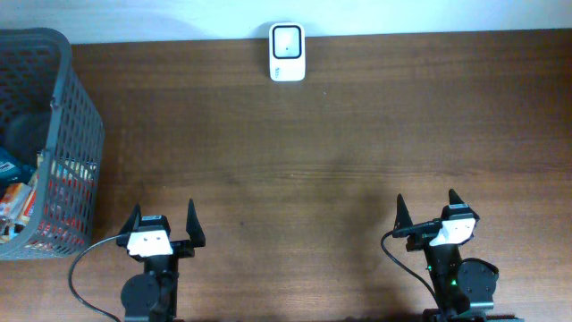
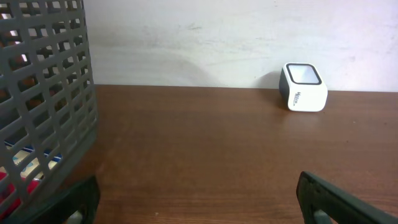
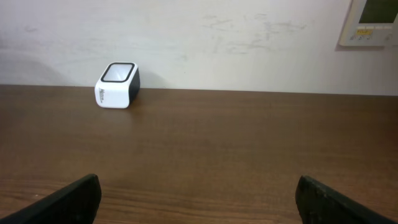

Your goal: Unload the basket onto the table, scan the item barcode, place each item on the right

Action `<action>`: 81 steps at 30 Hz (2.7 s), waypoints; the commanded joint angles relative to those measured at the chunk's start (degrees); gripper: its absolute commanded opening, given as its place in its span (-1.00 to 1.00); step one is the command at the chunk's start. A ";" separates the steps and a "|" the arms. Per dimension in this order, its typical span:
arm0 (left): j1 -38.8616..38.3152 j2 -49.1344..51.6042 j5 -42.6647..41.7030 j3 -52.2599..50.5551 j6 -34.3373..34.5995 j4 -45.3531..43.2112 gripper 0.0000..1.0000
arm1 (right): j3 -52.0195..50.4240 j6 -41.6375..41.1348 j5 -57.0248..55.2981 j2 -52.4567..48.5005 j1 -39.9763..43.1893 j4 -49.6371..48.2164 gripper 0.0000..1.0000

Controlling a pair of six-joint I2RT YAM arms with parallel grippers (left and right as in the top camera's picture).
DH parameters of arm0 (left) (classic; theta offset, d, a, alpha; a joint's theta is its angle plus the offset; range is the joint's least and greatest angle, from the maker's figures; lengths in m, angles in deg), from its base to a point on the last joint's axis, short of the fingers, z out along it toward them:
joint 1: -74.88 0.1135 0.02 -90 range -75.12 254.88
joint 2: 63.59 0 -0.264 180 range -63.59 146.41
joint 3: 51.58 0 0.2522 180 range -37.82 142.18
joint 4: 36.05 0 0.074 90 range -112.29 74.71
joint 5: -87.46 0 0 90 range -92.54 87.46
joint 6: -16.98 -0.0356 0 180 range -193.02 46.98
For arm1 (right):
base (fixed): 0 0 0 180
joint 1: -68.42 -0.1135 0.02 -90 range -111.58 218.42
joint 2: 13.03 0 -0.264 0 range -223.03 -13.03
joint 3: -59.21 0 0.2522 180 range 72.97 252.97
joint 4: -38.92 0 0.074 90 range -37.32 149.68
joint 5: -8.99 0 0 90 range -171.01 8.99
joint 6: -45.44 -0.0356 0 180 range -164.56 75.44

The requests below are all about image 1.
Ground grey plastic mesh basket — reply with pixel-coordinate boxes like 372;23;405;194
1;28;105;261

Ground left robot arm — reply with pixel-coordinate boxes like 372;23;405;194
116;200;206;321

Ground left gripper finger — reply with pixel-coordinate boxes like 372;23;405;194
119;204;141;234
186;199;206;248

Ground white barcode scanner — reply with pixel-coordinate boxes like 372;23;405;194
268;21;307;82

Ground packaged items in basket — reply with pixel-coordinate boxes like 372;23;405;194
1;151;98;260

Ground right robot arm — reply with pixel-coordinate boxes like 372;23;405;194
383;189;519;321

